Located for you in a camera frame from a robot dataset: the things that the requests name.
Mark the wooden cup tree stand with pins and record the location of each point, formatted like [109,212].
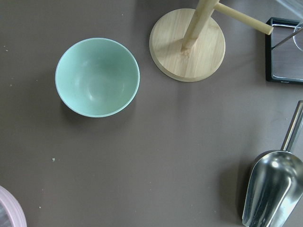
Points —
[188,45]

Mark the metal ice scoop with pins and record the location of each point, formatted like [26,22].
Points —
[276,181]

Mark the pink bowl of ice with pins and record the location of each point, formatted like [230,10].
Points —
[11,213]

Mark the mint green bowl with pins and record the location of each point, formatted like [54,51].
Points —
[97,77]

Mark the black framed glass tray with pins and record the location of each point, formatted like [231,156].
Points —
[284,64]

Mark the wine glass upper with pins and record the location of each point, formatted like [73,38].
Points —
[296,35]

